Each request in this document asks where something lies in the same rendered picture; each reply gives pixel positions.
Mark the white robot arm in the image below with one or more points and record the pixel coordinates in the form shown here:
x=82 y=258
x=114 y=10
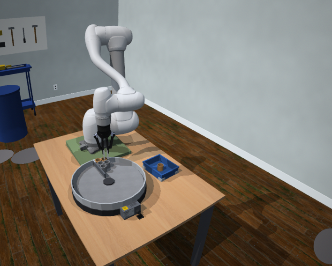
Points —
x=116 y=109

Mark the blue crate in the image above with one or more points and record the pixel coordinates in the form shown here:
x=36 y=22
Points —
x=169 y=168

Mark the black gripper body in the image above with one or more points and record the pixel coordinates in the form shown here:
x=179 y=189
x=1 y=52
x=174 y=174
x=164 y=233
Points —
x=103 y=130

